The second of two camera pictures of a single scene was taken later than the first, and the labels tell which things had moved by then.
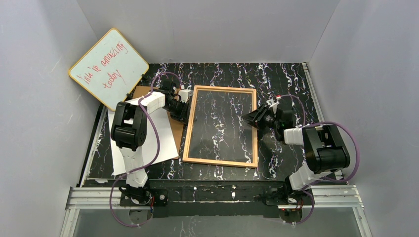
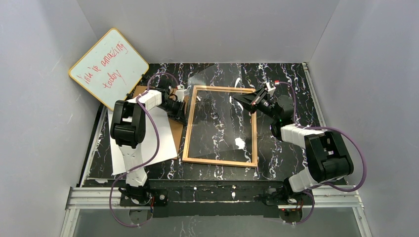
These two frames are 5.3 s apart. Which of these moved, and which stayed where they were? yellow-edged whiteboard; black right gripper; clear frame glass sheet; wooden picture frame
Moved: clear frame glass sheet; black right gripper
Stayed: yellow-edged whiteboard; wooden picture frame
